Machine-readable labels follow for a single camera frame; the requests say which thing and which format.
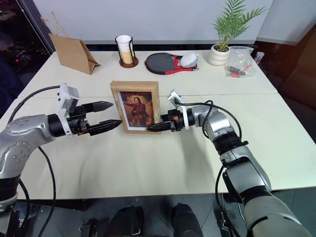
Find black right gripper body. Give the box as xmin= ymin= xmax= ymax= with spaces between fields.
xmin=167 ymin=108 xmax=185 ymax=132

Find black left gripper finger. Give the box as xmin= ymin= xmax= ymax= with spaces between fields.
xmin=88 ymin=119 xmax=123 ymax=137
xmin=92 ymin=100 xmax=115 ymax=113

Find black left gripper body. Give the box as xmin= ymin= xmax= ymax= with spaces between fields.
xmin=66 ymin=103 xmax=94 ymax=137

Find wooden picture frame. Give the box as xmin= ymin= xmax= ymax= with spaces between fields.
xmin=109 ymin=79 xmax=162 ymax=135

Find white cups in holder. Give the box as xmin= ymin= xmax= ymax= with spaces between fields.
xmin=114 ymin=35 xmax=140 ymax=68

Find black red table tennis paddle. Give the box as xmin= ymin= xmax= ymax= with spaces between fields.
xmin=144 ymin=52 xmax=199 ymax=76

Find brown paper bag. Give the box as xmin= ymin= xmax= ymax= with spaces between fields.
xmin=40 ymin=11 xmax=102 ymax=75

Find white computer mouse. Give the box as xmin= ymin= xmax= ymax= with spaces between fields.
xmin=180 ymin=52 xmax=199 ymax=69

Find white paper cup stack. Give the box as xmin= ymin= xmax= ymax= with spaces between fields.
xmin=116 ymin=35 xmax=133 ymax=63

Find green plant in white pot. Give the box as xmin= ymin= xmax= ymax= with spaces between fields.
xmin=210 ymin=0 xmax=269 ymax=67

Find clear plastic bag of parts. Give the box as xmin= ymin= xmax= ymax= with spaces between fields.
xmin=224 ymin=45 xmax=255 ymax=79

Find dark rounded shape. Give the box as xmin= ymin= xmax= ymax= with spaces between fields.
xmin=171 ymin=202 xmax=203 ymax=237

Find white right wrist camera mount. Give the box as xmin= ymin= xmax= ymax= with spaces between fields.
xmin=167 ymin=89 xmax=191 ymax=131

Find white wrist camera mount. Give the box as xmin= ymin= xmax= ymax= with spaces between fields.
xmin=167 ymin=89 xmax=191 ymax=131
xmin=56 ymin=83 xmax=80 ymax=137

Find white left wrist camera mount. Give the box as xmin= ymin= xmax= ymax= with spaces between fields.
xmin=56 ymin=83 xmax=80 ymax=137

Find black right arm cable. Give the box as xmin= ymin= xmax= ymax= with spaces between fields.
xmin=175 ymin=99 xmax=244 ymax=237

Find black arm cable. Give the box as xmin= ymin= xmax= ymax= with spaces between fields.
xmin=9 ymin=84 xmax=62 ymax=237
xmin=175 ymin=99 xmax=244 ymax=237

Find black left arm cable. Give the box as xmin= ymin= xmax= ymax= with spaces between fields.
xmin=9 ymin=84 xmax=62 ymax=237

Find small black bracket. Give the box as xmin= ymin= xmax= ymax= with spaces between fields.
xmin=79 ymin=218 xmax=98 ymax=237

